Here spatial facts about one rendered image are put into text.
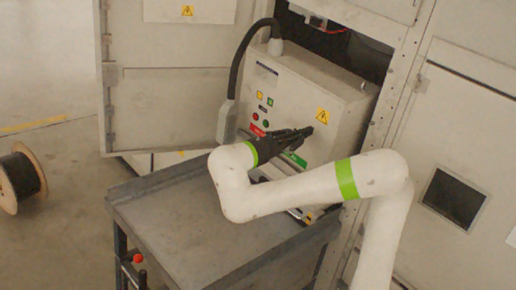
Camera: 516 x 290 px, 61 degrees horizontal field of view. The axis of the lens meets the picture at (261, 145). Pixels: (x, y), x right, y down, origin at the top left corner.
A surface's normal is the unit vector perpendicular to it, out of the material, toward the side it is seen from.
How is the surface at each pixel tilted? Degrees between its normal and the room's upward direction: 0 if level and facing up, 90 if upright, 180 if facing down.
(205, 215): 0
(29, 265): 0
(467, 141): 90
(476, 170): 90
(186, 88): 90
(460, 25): 90
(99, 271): 0
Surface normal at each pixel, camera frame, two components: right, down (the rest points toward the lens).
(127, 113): 0.36, 0.56
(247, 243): 0.15, -0.83
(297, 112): -0.73, 0.27
